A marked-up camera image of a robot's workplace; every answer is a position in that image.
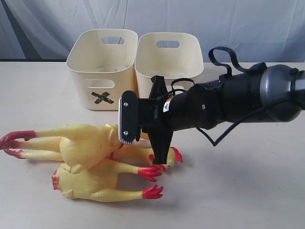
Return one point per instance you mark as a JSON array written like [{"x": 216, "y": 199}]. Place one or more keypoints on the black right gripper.
[{"x": 200, "y": 106}]

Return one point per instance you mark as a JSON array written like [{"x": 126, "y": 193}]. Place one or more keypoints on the whole yellow rubber chicken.
[{"x": 80, "y": 146}]

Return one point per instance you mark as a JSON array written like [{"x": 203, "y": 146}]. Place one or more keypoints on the headless rubber chicken body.
[{"x": 99, "y": 182}]

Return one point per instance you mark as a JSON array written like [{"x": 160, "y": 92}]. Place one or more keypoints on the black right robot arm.
[{"x": 260, "y": 94}]

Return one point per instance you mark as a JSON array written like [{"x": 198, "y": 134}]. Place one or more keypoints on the cream bin marked O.
[{"x": 172, "y": 55}]

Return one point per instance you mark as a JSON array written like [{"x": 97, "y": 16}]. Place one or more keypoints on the cream bin marked X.
[{"x": 101, "y": 64}]

